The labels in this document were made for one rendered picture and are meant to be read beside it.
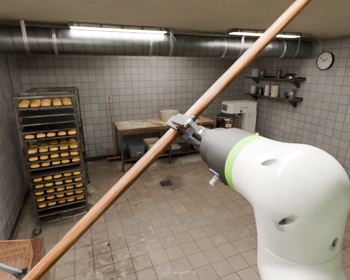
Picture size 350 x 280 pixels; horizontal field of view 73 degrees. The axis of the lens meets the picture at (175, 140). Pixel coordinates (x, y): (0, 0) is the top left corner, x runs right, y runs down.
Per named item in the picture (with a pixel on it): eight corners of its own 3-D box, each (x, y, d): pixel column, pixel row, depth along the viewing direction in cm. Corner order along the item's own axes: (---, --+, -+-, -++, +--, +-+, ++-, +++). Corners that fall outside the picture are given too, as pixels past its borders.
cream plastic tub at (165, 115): (163, 123, 530) (163, 113, 523) (158, 119, 567) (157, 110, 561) (181, 121, 545) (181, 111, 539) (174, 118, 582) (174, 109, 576)
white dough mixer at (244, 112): (222, 161, 550) (225, 104, 511) (209, 153, 602) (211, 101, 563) (254, 156, 583) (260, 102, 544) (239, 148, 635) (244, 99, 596)
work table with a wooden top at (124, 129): (121, 171, 496) (118, 130, 469) (115, 158, 567) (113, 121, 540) (213, 157, 574) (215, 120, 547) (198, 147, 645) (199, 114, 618)
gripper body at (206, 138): (199, 153, 40) (177, 138, 48) (225, 181, 43) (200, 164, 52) (229, 120, 40) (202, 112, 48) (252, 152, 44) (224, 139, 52)
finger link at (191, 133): (202, 149, 47) (198, 145, 46) (174, 130, 56) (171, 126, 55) (215, 135, 47) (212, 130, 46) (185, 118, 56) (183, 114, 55)
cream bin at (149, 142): (149, 155, 525) (149, 144, 518) (143, 148, 569) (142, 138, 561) (164, 153, 538) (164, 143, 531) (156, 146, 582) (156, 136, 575)
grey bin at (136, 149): (129, 158, 510) (129, 146, 503) (125, 150, 554) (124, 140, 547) (146, 155, 523) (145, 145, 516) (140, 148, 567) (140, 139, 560)
